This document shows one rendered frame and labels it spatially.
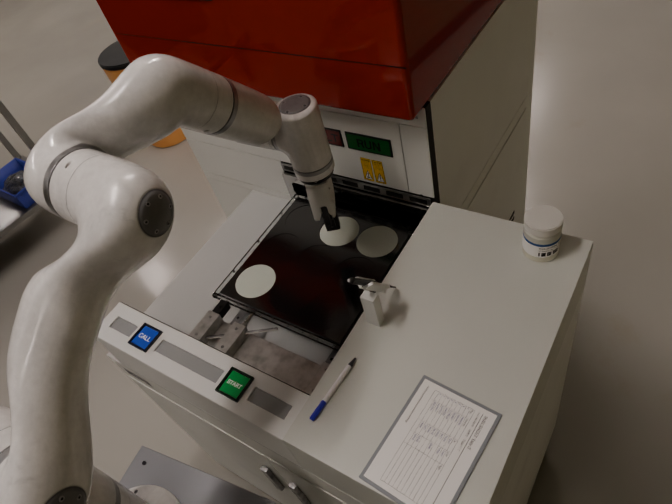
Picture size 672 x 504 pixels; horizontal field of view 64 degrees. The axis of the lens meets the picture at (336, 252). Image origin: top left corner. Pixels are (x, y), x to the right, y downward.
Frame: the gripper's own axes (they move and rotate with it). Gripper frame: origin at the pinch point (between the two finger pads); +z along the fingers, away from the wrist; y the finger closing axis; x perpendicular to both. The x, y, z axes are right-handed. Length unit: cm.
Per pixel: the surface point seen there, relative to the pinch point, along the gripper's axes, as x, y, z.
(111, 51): -128, -214, 41
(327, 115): 3.5, -17.6, -16.0
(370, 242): 7.3, -0.7, 9.9
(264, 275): -19.0, 3.5, 9.8
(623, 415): 75, 14, 100
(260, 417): -16.6, 42.6, 3.7
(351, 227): 3.1, -6.8, 9.9
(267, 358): -18.3, 25.4, 11.7
